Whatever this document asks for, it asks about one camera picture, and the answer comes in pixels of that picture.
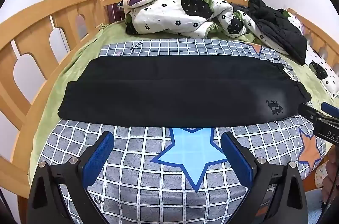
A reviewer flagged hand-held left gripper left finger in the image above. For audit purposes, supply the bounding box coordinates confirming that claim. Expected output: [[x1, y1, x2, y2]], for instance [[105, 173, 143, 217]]
[[26, 131, 115, 224]]

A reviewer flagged white strawberry print pillow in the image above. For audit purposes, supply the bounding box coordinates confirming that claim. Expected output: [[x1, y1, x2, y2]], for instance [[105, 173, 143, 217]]
[[304, 45, 339, 98]]

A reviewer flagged grey checked star bed sheet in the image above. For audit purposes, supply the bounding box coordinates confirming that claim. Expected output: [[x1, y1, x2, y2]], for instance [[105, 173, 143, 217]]
[[34, 38, 327, 224]]

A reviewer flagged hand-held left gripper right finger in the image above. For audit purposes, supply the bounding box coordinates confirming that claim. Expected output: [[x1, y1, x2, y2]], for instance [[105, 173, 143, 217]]
[[220, 131, 309, 224]]

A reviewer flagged person's right hand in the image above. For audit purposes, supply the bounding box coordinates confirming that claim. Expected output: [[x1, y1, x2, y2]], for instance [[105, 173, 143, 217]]
[[324, 152, 339, 204]]

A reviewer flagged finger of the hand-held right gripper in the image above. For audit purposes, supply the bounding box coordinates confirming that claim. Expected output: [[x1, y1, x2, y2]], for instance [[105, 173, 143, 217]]
[[321, 102, 339, 117], [298, 103, 325, 122]]

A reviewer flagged green fleece blanket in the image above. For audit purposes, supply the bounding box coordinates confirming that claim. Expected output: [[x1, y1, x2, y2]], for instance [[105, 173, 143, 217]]
[[28, 21, 339, 177]]

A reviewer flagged white star print cloth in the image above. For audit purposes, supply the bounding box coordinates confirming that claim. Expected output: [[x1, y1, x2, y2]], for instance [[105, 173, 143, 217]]
[[314, 160, 330, 189]]

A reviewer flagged wooden bed frame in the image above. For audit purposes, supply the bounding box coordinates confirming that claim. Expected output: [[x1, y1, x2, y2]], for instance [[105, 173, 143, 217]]
[[0, 0, 339, 198]]

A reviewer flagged white flower print quilt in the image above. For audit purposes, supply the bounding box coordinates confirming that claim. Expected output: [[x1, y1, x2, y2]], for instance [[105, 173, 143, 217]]
[[124, 0, 265, 41]]

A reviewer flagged black padded jacket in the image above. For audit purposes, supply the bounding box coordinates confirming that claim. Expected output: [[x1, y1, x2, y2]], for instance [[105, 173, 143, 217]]
[[247, 0, 308, 65]]

